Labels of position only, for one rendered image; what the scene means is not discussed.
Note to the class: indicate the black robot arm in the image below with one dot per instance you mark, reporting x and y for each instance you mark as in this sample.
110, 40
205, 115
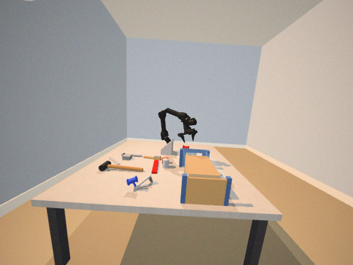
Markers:
182, 116

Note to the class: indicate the grey cylinder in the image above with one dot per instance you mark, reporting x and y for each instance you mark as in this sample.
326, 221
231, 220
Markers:
165, 163

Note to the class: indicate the red flat bar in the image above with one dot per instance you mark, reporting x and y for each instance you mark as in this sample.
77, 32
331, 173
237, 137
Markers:
155, 166

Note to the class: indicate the black-headed mallet with wooden handle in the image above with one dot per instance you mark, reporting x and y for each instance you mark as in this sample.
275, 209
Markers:
108, 164

